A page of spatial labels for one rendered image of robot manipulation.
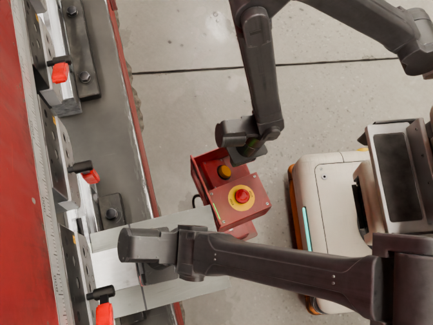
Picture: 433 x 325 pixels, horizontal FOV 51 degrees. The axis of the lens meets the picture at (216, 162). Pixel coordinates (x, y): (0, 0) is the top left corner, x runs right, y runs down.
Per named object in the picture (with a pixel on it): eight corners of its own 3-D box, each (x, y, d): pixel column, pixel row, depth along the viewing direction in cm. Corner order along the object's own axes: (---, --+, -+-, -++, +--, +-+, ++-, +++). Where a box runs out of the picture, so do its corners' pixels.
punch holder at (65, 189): (82, 209, 79) (55, 187, 64) (33, 221, 78) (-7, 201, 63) (69, 131, 83) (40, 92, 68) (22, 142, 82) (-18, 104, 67)
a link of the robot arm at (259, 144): (276, 137, 105) (270, 115, 106) (248, 139, 102) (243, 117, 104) (265, 149, 111) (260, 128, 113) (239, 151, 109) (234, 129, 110)
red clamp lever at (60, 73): (67, 72, 71) (69, 52, 79) (40, 78, 71) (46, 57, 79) (70, 83, 72) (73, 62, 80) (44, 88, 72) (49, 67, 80)
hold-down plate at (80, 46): (102, 98, 118) (99, 93, 115) (80, 102, 118) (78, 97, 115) (82, 2, 126) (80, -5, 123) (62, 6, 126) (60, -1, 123)
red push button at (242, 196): (250, 202, 122) (252, 199, 119) (237, 207, 122) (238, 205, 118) (245, 189, 123) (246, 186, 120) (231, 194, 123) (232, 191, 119)
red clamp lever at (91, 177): (103, 183, 83) (91, 168, 74) (80, 188, 83) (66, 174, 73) (101, 174, 84) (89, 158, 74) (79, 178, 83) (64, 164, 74)
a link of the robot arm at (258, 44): (274, 9, 62) (256, -47, 67) (234, 21, 63) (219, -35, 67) (287, 139, 101) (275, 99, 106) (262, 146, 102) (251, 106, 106)
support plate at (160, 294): (230, 287, 95) (231, 287, 94) (105, 320, 92) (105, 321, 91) (210, 205, 100) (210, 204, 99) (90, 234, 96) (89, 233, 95)
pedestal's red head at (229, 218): (266, 214, 133) (276, 201, 116) (216, 235, 131) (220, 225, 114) (238, 154, 138) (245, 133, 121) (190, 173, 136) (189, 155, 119)
